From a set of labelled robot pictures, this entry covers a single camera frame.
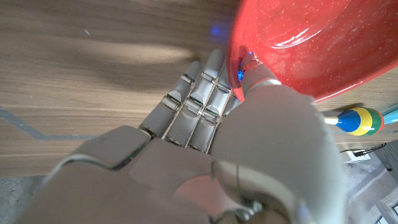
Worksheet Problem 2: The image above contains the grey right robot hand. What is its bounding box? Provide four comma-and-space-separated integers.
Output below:
14, 48, 348, 224

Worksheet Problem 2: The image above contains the red speckled bowl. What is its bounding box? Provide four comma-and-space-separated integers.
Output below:
226, 0, 398, 103

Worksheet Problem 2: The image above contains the colourful striped wooden maraca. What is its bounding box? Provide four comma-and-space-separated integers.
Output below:
323, 106, 385, 137

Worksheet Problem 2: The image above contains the white power strip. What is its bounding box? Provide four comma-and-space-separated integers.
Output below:
343, 150, 372, 165

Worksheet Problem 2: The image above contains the printed window backdrop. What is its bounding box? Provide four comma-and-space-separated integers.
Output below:
346, 154, 398, 224

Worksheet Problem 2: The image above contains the light blue plate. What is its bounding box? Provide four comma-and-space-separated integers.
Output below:
381, 107, 398, 125

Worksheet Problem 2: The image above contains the black power strip cord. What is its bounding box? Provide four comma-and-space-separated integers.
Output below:
340, 142, 387, 157

